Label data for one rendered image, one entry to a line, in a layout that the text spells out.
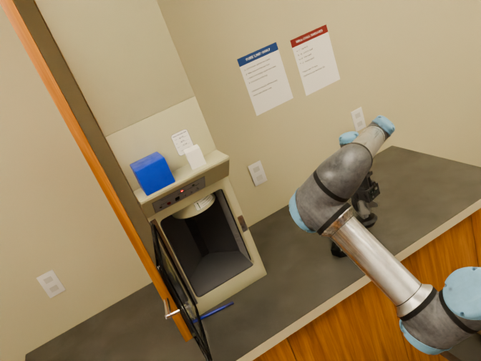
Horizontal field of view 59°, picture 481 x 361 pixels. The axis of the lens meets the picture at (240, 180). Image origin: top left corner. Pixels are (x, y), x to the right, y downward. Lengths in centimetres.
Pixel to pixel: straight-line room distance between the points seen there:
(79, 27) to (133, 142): 37
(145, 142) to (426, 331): 97
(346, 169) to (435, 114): 168
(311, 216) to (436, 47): 172
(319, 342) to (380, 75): 140
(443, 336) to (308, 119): 131
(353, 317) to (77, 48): 132
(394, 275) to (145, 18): 101
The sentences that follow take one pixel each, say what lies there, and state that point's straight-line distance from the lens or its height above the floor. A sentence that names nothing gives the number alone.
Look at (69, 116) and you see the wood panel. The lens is 128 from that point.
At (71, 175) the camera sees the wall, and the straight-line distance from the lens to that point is 185.
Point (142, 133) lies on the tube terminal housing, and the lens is 141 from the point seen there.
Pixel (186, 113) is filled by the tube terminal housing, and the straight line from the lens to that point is 143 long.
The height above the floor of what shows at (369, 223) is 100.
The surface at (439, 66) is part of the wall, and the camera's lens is 269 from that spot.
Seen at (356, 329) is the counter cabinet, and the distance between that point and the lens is 176.
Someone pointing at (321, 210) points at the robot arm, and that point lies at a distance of 111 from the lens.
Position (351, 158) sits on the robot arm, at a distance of 110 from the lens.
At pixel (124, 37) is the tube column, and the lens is 138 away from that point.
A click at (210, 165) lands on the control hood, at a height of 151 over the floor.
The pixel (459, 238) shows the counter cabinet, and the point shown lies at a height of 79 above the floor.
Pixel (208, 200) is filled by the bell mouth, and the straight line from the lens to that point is 156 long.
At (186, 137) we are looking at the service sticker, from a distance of 144.
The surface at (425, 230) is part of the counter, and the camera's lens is 176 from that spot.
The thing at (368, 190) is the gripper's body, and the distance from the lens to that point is 164.
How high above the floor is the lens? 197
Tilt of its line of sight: 23 degrees down
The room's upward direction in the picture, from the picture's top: 21 degrees counter-clockwise
